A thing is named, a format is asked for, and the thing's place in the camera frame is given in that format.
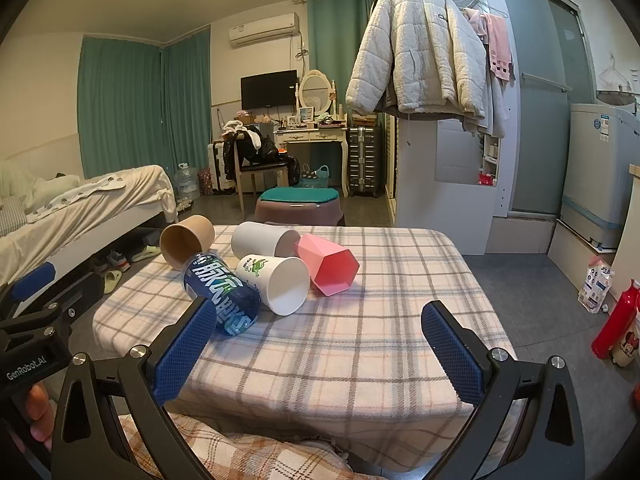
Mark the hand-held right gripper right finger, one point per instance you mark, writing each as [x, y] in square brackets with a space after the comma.
[452, 355]

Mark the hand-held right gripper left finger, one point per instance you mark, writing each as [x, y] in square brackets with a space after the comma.
[184, 352]

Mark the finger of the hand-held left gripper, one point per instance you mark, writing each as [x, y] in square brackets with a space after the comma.
[32, 281]
[77, 294]

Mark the white cup with green print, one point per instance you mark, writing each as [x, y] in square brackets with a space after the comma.
[280, 285]

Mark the brown paper cup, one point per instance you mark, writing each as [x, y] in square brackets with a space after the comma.
[200, 232]

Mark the plain white cup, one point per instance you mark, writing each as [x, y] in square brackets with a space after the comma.
[255, 240]

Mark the pink hexagonal cup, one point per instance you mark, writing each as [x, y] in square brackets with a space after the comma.
[325, 260]

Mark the person's left hand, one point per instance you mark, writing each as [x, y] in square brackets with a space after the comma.
[39, 407]

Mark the yellow slipper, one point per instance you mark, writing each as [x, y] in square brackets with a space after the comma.
[112, 281]

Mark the grey sneaker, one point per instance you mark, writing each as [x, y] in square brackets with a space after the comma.
[119, 261]

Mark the striped pillow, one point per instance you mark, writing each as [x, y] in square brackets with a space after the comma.
[10, 217]

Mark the blue labelled plastic bottle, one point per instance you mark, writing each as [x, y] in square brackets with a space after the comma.
[220, 285]

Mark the green slippers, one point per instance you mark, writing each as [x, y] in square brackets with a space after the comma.
[146, 253]

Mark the bed with beige sheet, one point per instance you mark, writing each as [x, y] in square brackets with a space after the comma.
[95, 210]

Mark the white buttoned garment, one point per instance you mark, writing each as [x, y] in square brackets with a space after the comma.
[75, 195]

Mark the plaid tablecloth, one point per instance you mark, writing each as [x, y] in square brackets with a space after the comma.
[350, 340]

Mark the orange plaid cloth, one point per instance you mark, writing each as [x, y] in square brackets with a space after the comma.
[240, 452]

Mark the large water jug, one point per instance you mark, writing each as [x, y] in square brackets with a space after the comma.
[187, 182]

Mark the white detergent bag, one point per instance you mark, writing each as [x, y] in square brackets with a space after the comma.
[596, 285]

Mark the red bottle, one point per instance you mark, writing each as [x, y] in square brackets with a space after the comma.
[615, 322]

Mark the red patterned bag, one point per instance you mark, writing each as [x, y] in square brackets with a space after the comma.
[205, 181]

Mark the cartoon mouse container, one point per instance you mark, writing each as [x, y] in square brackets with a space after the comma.
[627, 352]

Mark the purple stool with teal top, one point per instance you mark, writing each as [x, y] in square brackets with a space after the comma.
[297, 205]

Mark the wide green curtain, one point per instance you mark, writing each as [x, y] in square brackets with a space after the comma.
[120, 110]

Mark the white suitcase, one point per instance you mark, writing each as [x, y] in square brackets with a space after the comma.
[216, 165]

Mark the wooden chair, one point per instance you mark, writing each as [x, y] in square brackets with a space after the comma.
[260, 167]

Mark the silver suitcase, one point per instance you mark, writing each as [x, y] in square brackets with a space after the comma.
[365, 160]

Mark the teal basket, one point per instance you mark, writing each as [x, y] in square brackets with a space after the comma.
[315, 177]

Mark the narrow green curtain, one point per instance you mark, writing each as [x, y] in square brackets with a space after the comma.
[187, 105]

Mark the pile of clothes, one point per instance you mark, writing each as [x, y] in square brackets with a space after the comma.
[250, 142]

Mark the white washing machine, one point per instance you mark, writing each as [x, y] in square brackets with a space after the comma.
[595, 170]

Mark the white dressing table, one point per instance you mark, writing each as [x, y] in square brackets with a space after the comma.
[310, 137]

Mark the frosted glass sliding door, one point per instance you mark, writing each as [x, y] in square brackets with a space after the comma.
[535, 110]

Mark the black television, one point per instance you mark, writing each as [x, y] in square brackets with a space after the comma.
[267, 89]

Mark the oval white mirror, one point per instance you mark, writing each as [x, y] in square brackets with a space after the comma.
[316, 90]

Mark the white puffer jacket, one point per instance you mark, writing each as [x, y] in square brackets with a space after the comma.
[415, 50]

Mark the pink hanging garment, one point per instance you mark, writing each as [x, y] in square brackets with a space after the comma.
[500, 45]

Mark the white air conditioner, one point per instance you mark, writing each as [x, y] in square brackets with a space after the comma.
[262, 27]

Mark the tall green curtain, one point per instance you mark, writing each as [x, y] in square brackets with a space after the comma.
[335, 50]

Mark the white photo frame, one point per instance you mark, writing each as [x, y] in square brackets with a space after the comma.
[306, 114]

